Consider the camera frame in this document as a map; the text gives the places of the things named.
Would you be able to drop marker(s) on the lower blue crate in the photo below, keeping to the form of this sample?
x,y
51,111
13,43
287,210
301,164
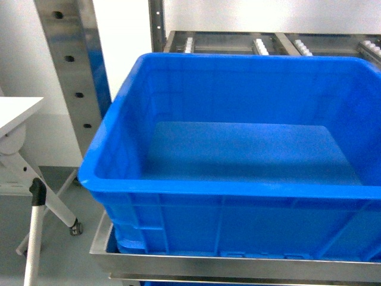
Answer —
x,y
166,270

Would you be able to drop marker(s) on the large blue plastic crate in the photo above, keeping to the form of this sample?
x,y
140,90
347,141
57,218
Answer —
x,y
242,156

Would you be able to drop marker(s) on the steel shelf rack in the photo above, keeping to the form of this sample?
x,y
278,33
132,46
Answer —
x,y
72,34

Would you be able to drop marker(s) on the white folding table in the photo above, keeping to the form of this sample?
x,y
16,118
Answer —
x,y
15,111

